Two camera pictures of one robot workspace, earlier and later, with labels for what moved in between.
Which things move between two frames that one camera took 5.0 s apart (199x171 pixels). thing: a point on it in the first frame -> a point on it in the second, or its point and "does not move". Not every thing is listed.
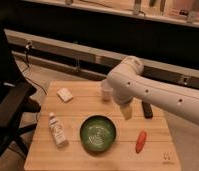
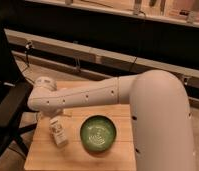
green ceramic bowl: x=98 y=133 does not move
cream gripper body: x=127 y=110 -> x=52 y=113
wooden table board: x=72 y=102 does not move
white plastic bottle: x=58 y=130 does not move
